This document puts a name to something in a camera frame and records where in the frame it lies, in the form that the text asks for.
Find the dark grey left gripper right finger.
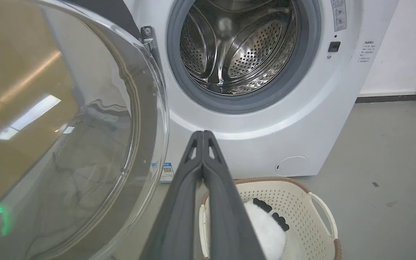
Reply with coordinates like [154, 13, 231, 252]
[202, 130, 266, 260]

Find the cream perforated laundry basket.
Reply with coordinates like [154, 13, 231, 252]
[199, 177, 342, 260]

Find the grey metal bracket with bolt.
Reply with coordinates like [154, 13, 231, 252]
[140, 26, 159, 51]

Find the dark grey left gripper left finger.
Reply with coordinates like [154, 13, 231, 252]
[140, 131, 204, 260]

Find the white front-load washing machine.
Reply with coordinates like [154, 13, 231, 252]
[123, 0, 399, 180]

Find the blue and white energy label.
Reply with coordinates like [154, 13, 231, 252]
[159, 161, 175, 183]

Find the round glass washing machine door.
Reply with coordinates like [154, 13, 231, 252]
[0, 0, 170, 260]

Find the white and black plush toy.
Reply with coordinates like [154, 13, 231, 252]
[243, 198, 290, 260]

